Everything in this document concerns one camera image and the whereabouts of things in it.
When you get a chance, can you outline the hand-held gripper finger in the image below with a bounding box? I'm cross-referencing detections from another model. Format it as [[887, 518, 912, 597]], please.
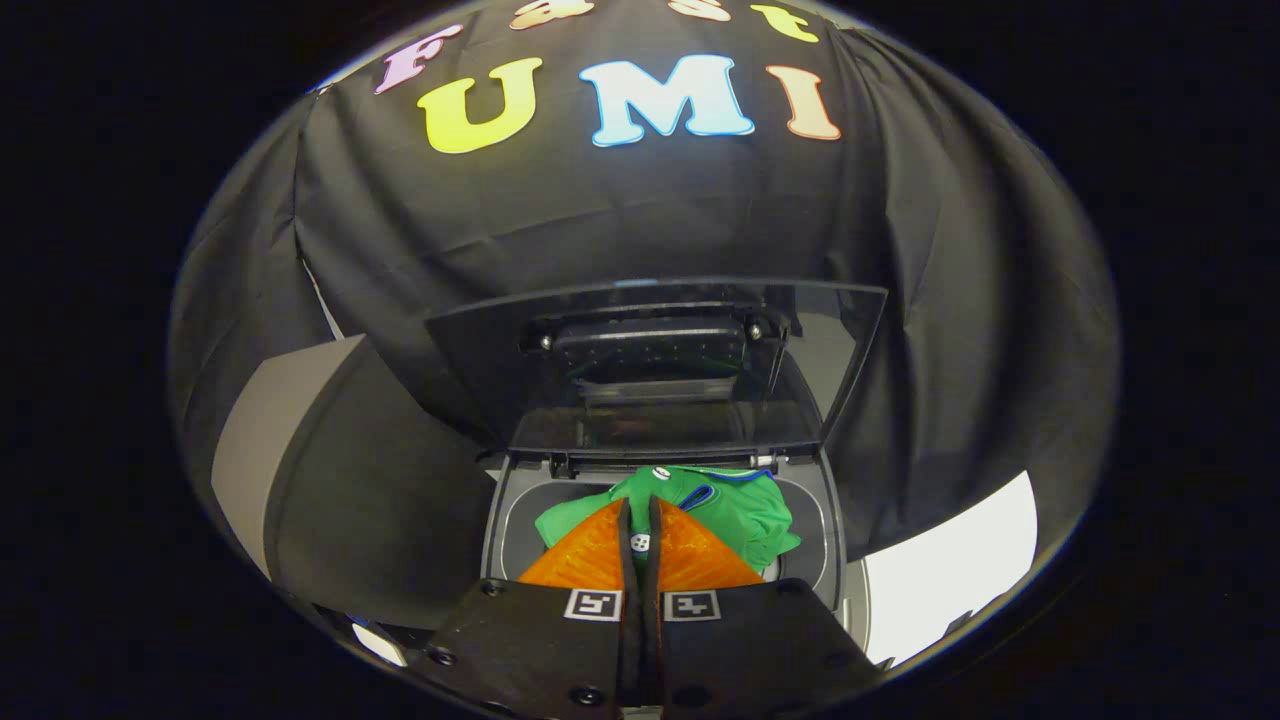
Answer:
[[420, 497, 641, 713], [640, 495, 886, 713]]

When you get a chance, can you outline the black backdrop cloth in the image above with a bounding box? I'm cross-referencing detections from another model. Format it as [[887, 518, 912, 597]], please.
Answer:
[[168, 0, 1121, 563]]

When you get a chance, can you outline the green polo shirt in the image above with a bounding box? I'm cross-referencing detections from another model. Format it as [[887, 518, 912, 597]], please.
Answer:
[[535, 465, 801, 581]]

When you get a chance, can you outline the white board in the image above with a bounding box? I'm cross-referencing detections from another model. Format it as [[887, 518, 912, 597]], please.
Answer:
[[862, 470, 1039, 669]]

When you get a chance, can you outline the grey cabinet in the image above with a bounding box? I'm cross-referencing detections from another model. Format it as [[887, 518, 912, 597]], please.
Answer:
[[210, 335, 501, 633]]

